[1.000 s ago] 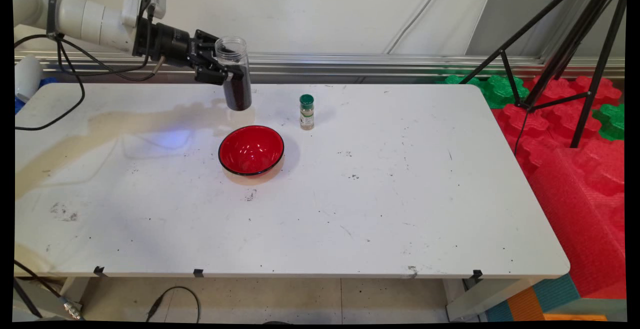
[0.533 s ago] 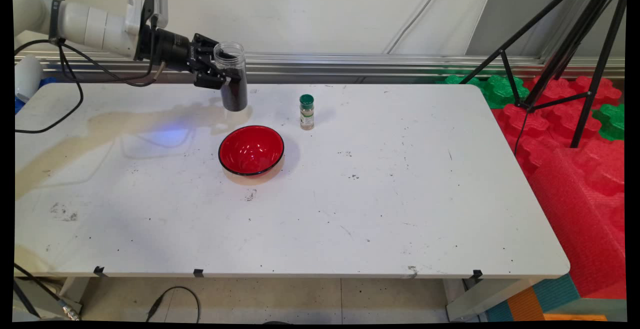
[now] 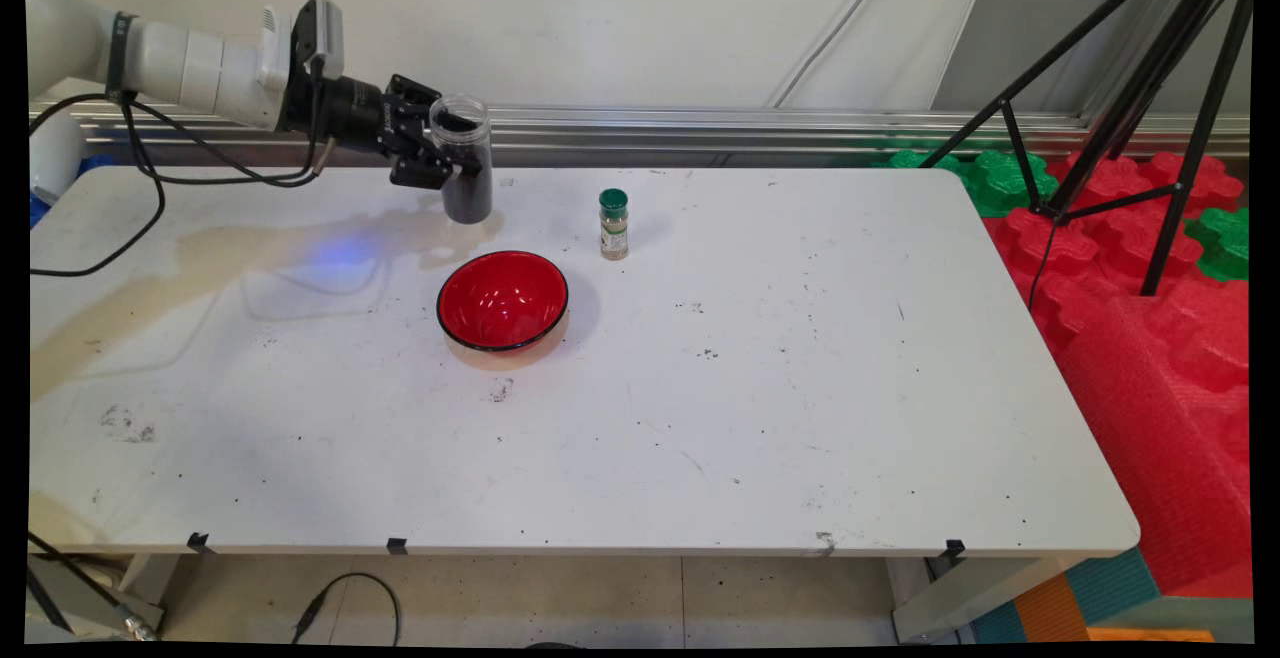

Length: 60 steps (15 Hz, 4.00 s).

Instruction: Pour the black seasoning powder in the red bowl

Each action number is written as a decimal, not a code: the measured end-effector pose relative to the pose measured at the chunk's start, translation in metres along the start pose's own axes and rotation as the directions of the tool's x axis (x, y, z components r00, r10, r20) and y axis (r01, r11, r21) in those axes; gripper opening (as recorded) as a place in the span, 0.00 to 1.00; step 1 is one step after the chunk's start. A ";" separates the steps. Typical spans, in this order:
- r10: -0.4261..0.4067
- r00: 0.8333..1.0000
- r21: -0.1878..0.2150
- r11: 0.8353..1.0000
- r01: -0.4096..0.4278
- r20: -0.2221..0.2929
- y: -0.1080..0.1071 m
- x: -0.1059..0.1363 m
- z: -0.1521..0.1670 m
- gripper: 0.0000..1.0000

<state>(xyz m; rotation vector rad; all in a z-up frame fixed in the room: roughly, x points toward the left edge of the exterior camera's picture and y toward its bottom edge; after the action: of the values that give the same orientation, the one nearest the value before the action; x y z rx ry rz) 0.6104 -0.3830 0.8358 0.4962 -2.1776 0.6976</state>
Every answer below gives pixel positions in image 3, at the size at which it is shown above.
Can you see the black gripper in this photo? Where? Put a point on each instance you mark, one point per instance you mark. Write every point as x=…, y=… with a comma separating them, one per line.
x=345, y=110

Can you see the clear jar of black grains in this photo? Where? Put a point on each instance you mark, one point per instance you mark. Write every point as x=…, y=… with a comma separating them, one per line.
x=468, y=203

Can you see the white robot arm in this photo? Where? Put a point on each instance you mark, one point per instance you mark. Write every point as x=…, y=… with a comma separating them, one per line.
x=190, y=63

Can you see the red bowl with black rim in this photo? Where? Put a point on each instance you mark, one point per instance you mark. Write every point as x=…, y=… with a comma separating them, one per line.
x=500, y=298

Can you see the green-capped spice bottle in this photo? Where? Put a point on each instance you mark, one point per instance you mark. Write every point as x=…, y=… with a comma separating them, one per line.
x=613, y=233

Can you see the grey table leg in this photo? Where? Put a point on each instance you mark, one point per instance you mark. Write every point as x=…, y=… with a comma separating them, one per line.
x=960, y=598
x=100, y=603

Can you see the black tripod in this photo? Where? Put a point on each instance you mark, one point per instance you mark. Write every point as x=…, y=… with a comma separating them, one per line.
x=1140, y=83

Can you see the orange foam tile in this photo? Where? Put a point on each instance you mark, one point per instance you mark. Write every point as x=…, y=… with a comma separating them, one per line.
x=1050, y=610
x=1150, y=634

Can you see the teal foam tile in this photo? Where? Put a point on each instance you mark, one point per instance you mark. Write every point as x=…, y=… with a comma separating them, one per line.
x=1110, y=583

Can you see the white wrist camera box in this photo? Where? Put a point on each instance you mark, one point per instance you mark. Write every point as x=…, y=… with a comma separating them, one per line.
x=318, y=33

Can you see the aluminium rail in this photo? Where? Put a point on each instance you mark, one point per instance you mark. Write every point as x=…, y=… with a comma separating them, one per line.
x=700, y=128

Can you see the blue arm base mount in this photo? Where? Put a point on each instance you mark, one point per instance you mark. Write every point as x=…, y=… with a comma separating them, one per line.
x=38, y=210

